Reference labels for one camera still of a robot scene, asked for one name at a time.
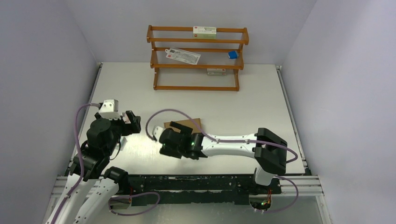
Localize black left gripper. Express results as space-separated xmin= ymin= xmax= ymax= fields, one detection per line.
xmin=104 ymin=109 xmax=140 ymax=155

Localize brown cardboard box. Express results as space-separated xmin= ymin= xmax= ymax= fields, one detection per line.
xmin=164 ymin=118 xmax=202 ymax=133

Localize orange wooden shelf rack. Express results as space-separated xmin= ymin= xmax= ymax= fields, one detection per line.
xmin=146 ymin=25 xmax=249 ymax=91

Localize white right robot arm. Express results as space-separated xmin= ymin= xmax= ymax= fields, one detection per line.
xmin=152 ymin=122 xmax=287 ymax=193

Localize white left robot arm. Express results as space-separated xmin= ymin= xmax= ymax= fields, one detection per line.
xmin=47 ymin=111 xmax=141 ymax=224

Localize small box lower shelf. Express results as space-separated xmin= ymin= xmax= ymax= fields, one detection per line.
xmin=207 ymin=69 xmax=226 ymax=76

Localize green white box top shelf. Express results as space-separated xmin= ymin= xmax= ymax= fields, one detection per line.
xmin=192 ymin=26 xmax=217 ymax=39

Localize small pink white object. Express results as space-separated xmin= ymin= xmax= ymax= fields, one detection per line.
xmin=122 ymin=112 xmax=130 ymax=123

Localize white flat package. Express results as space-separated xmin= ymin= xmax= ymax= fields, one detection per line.
xmin=164 ymin=48 xmax=201 ymax=65

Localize small blue object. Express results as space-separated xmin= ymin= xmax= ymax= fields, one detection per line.
xmin=227 ymin=50 xmax=239 ymax=59

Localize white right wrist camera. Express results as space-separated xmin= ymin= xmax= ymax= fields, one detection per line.
xmin=152 ymin=126 xmax=165 ymax=141

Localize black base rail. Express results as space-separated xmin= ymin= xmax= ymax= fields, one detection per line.
xmin=116 ymin=174 xmax=281 ymax=206

